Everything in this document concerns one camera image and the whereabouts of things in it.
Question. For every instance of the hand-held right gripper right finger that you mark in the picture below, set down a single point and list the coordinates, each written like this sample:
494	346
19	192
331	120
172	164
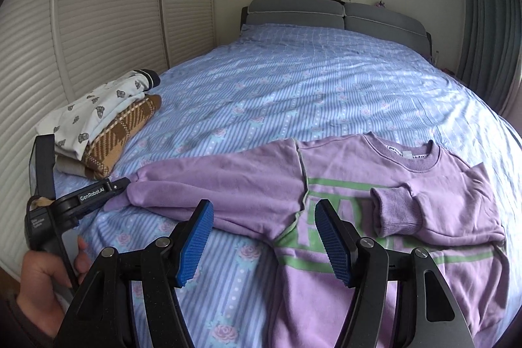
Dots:
332	246

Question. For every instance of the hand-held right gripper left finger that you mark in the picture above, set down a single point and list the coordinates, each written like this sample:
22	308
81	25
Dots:
195	246

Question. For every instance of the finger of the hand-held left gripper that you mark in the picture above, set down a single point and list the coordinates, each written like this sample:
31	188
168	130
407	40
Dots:
120	183

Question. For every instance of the purple sweatshirt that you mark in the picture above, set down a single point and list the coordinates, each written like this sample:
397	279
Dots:
338	164

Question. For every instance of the person's left forearm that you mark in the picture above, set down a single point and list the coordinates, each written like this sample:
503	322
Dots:
24	327

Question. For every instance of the person's left hand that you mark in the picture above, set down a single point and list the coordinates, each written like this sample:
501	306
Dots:
38	278

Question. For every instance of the beige folded garment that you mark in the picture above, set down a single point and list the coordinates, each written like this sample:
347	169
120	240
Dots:
69	166

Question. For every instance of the brown plaid folded garment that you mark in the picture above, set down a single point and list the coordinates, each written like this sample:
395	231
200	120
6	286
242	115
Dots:
118	136

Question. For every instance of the white printed folded garment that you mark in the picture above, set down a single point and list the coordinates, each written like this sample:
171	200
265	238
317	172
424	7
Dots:
89	111

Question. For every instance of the blue striped floral bed cover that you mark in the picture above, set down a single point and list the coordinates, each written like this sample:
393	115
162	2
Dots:
306	87

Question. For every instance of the white louvered wardrobe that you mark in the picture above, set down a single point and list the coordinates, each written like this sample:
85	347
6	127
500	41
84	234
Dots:
102	5

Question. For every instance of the grey padded headboard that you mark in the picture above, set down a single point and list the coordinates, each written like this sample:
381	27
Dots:
244	15

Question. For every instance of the grey headboard cushion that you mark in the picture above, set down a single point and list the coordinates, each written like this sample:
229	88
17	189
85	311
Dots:
295	11
383	20

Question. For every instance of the grey-green curtain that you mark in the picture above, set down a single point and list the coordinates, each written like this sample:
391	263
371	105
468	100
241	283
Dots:
485	26

